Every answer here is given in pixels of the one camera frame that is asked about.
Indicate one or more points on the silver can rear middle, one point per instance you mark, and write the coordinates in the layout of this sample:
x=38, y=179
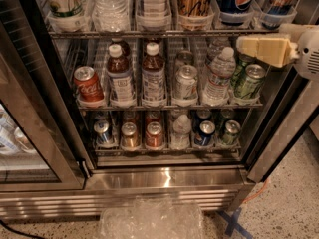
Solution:
x=183, y=57

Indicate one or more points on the clear plastic bag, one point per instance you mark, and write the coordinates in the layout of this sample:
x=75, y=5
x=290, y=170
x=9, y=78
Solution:
x=152, y=219

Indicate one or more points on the clear water bottle bottom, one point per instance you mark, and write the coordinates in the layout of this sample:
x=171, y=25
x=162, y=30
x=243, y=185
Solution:
x=181, y=129

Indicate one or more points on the gold can bottom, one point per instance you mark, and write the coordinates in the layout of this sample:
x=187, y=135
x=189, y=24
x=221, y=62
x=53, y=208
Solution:
x=129, y=135

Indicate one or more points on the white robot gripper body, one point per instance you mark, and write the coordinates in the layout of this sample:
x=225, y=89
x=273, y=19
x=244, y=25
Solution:
x=308, y=53

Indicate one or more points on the steel fridge right door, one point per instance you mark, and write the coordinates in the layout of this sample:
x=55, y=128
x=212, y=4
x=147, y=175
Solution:
x=303, y=111

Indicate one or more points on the silver diet coke can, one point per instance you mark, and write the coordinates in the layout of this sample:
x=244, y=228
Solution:
x=185, y=87

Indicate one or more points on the blue can bottom left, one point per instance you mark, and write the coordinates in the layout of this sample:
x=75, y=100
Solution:
x=103, y=131

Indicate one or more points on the green soda can front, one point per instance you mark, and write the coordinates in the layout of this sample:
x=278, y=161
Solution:
x=250, y=82

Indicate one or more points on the glass fridge left door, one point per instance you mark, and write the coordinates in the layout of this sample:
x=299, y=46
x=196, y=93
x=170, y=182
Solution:
x=45, y=161

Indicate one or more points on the green soda can rear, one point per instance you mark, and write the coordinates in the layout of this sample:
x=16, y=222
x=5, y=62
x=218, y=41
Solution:
x=242, y=62

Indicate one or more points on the red can bottom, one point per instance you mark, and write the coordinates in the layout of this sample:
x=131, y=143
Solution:
x=154, y=136

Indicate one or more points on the red coca cola can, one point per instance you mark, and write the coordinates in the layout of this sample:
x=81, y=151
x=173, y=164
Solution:
x=88, y=84

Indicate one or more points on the clear water bottle top shelf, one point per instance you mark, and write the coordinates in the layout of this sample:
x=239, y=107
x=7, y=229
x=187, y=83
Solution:
x=111, y=15

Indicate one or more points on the brown tea bottle right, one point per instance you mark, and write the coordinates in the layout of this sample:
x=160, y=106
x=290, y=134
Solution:
x=153, y=76

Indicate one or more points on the clear water bottle middle shelf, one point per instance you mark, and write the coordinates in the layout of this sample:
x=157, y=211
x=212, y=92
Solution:
x=219, y=73

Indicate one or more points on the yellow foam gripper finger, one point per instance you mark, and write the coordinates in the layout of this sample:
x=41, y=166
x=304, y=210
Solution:
x=276, y=50

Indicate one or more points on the stainless steel fridge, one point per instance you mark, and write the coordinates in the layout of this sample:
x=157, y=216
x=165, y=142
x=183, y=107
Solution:
x=213, y=176

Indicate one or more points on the clear water bottle shelf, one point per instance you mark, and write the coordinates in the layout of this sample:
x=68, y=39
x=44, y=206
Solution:
x=219, y=73
x=111, y=15

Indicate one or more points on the green soda can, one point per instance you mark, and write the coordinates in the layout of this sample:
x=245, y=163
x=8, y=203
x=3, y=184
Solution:
x=250, y=82
x=242, y=62

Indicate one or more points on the brown tea bottle left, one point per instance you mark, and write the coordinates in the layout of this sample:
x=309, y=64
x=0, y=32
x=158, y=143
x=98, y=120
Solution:
x=120, y=76

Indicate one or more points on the green can bottom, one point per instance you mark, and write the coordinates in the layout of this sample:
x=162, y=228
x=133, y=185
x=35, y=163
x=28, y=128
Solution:
x=230, y=132

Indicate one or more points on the blue tape cross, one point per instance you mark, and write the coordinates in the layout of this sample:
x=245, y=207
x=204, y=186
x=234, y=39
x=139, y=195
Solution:
x=233, y=225

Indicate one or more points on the white label bottle top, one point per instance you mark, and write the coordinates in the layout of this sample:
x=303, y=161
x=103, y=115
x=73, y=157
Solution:
x=153, y=0

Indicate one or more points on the blue pepsi can bottom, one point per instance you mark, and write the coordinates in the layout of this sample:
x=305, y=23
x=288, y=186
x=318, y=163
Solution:
x=205, y=133

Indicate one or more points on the brown tea bottle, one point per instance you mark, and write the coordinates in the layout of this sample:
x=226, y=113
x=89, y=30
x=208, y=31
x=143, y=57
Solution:
x=120, y=76
x=153, y=76

